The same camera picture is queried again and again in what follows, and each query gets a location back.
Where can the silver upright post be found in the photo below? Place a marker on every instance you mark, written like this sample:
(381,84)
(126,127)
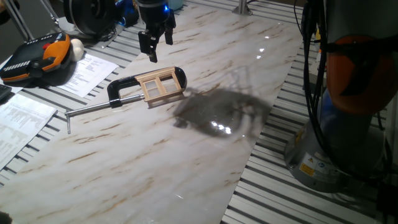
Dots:
(242,7)

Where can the thin metal tripod leg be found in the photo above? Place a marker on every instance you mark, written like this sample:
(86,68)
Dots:
(49,12)

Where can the blue fabric bag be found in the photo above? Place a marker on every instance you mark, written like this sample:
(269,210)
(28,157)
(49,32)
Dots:
(127,12)

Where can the white round plush toy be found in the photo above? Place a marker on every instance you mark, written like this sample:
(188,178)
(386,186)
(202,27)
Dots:
(77,48)

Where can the light blue egg toy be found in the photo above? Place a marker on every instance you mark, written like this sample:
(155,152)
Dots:
(176,3)

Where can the miniature wooden sliding window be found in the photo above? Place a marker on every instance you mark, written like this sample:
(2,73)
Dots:
(155,81)

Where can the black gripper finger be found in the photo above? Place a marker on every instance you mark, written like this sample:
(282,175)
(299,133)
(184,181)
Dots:
(169,31)
(143,42)

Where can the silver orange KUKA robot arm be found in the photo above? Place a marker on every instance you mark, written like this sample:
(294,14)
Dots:
(351,133)

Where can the grey metal tripod leg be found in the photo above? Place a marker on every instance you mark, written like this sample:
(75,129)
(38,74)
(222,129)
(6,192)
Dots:
(18,20)

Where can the black steel C-clamp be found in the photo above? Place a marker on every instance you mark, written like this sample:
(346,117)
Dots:
(121,83)

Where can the black computer keyboard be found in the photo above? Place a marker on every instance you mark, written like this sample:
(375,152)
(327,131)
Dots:
(3,91)

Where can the person's dark sleeved forearm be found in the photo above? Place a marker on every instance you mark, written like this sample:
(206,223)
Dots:
(7,11)

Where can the marble pattern board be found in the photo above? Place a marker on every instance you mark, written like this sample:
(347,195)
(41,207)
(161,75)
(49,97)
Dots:
(155,161)

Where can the orange black teach pendant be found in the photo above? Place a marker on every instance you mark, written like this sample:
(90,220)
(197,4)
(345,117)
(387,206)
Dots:
(28,57)

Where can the black round spool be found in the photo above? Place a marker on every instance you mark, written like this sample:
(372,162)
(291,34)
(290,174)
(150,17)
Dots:
(90,15)

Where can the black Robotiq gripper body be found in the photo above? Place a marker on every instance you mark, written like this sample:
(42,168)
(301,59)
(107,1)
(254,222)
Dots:
(154,14)

